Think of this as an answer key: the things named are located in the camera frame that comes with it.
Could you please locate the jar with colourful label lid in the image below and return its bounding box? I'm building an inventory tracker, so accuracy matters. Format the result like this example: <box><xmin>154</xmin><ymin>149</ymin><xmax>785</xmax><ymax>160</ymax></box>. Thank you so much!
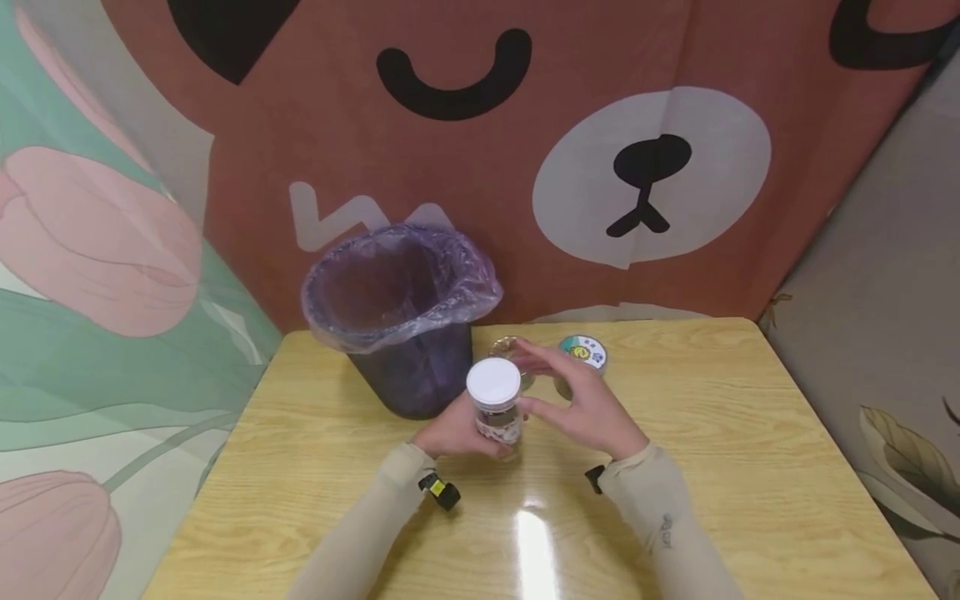
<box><xmin>554</xmin><ymin>334</ymin><xmax>610</xmax><ymax>402</ymax></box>

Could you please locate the clear purple plastic bin liner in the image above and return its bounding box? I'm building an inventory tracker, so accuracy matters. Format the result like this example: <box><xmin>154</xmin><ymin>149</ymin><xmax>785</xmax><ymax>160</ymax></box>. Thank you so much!
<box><xmin>300</xmin><ymin>222</ymin><xmax>504</xmax><ymax>356</ymax></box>

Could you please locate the person's right hand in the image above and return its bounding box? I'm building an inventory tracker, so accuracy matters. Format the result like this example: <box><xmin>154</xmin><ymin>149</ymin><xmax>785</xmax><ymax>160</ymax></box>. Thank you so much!
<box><xmin>515</xmin><ymin>337</ymin><xmax>652</xmax><ymax>463</ymax></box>

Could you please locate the person's right forearm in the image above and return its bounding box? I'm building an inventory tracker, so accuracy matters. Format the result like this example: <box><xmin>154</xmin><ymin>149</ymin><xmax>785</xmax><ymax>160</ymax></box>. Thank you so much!
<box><xmin>597</xmin><ymin>442</ymin><xmax>745</xmax><ymax>600</ymax></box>

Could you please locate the clear jar with dark contents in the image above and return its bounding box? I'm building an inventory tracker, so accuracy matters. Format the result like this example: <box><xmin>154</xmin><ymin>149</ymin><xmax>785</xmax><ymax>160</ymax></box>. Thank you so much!
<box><xmin>472</xmin><ymin>400</ymin><xmax>525</xmax><ymax>458</ymax></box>

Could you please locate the white round jar lid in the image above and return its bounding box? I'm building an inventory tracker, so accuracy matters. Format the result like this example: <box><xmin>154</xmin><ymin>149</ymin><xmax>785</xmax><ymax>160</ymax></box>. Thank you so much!
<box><xmin>465</xmin><ymin>357</ymin><xmax>523</xmax><ymax>410</ymax></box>

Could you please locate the person's left forearm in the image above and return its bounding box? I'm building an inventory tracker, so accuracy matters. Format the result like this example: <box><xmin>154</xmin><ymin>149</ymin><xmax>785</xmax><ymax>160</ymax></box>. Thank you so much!
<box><xmin>283</xmin><ymin>442</ymin><xmax>438</xmax><ymax>600</ymax></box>

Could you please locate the jar with clear gold lid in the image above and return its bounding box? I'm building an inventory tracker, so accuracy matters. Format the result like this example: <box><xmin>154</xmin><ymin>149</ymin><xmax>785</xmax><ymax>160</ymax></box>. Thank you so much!
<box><xmin>488</xmin><ymin>335</ymin><xmax>538</xmax><ymax>393</ymax></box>

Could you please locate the black wrist band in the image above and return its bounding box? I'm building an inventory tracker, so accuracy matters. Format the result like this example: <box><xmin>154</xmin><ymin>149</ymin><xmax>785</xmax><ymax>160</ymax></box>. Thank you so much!
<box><xmin>417</xmin><ymin>472</ymin><xmax>463</xmax><ymax>512</ymax></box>

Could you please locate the person's left hand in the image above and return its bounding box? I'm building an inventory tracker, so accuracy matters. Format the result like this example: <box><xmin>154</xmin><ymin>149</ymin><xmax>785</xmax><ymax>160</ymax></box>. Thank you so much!
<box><xmin>410</xmin><ymin>389</ymin><xmax>520</xmax><ymax>462</ymax></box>

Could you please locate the dark purple trash bin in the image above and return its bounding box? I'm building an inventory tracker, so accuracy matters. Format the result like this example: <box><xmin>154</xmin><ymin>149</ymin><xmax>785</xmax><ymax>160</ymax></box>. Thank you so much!
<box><xmin>346</xmin><ymin>320</ymin><xmax>475</xmax><ymax>420</ymax></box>

